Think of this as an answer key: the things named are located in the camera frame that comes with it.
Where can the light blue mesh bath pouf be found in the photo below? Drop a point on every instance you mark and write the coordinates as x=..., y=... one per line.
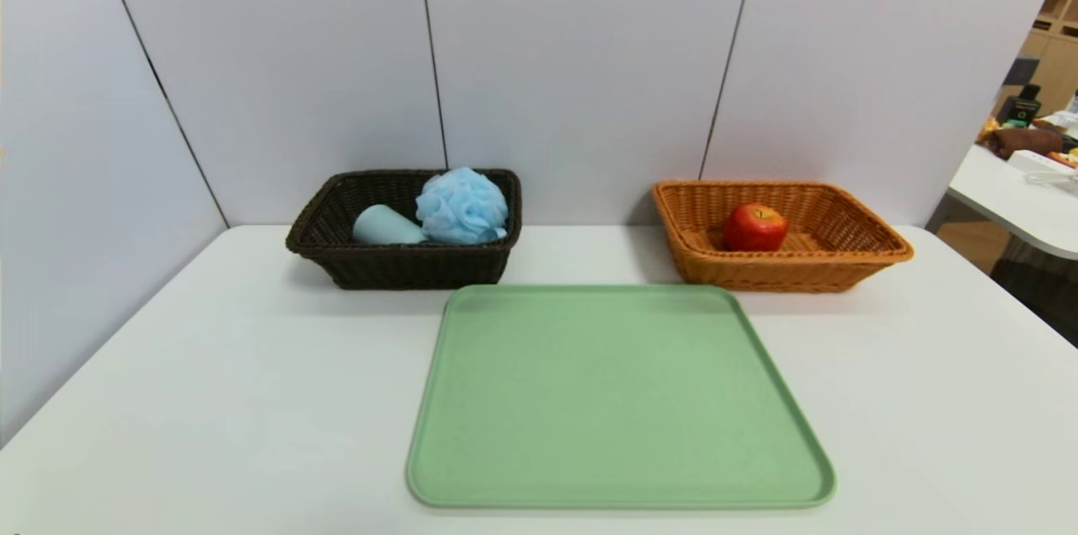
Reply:
x=461, y=206

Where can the blue-grey plastic cup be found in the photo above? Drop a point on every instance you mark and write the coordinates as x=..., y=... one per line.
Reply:
x=383, y=225

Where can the red apple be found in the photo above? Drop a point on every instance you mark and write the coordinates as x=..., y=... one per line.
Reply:
x=755, y=230

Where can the dark brown wicker basket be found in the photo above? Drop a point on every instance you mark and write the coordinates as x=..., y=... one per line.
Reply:
x=404, y=265

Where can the orange wicker basket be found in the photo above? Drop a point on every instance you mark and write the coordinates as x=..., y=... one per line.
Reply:
x=758, y=274

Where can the light green plastic tray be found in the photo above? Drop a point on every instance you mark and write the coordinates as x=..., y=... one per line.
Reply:
x=615, y=409

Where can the white side table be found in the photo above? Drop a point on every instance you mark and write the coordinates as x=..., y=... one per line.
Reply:
x=1011, y=198

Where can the brown cloth bundle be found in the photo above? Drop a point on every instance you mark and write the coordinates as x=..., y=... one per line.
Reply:
x=1023, y=139

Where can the white flat box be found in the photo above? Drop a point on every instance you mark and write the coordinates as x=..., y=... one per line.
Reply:
x=1032, y=158

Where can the black device with green mark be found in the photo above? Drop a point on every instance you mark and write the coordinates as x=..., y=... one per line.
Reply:
x=1023, y=109

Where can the dark grey panel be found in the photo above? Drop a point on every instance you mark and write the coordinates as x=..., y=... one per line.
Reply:
x=1023, y=69

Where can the wooden shelf unit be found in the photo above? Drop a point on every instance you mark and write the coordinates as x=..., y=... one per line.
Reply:
x=1057, y=63

